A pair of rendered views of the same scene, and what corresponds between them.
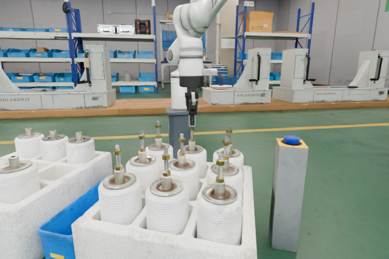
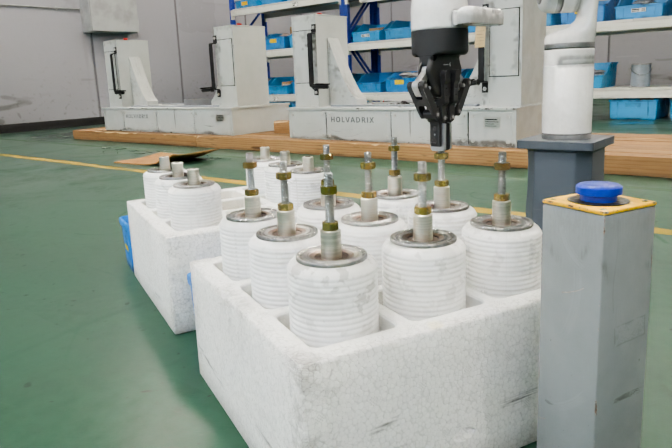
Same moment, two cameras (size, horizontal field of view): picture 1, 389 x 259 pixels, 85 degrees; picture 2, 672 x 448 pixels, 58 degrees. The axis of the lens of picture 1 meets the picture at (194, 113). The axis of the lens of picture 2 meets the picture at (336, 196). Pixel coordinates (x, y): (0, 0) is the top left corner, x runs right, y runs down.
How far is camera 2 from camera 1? 0.52 m
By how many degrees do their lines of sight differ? 48
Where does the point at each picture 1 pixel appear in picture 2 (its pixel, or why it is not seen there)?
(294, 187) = (576, 326)
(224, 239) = (302, 331)
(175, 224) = (272, 293)
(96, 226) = (204, 270)
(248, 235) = (347, 345)
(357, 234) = not seen: outside the picture
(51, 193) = not seen: hidden behind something
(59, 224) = not seen: hidden behind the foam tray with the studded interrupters
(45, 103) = (397, 130)
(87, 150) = (311, 190)
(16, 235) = (169, 271)
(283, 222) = (557, 426)
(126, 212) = (241, 263)
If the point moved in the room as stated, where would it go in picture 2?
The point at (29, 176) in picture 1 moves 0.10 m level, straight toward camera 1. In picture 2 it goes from (200, 199) to (178, 211)
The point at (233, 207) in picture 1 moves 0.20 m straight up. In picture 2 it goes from (316, 274) to (306, 67)
